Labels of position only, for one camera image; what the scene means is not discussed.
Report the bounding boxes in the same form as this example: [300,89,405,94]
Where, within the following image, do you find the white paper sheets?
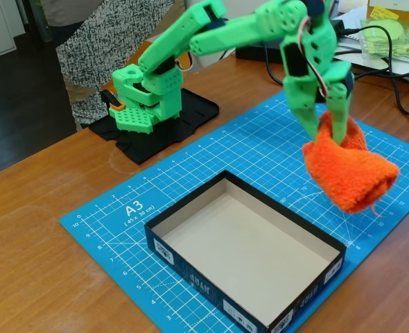
[332,10,409,84]

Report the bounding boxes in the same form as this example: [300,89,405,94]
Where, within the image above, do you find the dark cardboard box tray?
[143,169,347,333]

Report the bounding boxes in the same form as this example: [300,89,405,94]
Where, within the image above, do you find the black power adapter blue LED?
[234,40,285,65]

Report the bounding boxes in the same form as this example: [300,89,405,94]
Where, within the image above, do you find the black power cable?
[334,48,409,79]
[263,44,396,87]
[336,24,409,116]

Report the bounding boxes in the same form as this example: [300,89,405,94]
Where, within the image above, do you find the white framed glass door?
[0,0,18,64]

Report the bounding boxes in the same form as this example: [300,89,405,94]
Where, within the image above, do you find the orange fuzzy sock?
[301,111,401,218]

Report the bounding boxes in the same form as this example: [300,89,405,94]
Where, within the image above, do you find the black plastic base plate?
[88,86,220,166]

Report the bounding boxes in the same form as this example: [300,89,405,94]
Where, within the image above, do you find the plastic bag of green parts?
[358,17,409,65]

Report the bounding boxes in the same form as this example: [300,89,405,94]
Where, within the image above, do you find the person in speckled garment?
[40,0,191,132]

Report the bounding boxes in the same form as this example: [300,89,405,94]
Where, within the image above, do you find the red white black servo wire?
[300,15,331,99]

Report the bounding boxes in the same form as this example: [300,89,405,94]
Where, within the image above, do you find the orange and black table clamp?
[99,89,125,112]

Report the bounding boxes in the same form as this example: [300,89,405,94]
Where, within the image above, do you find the blue A3 cutting mat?
[58,88,409,333]

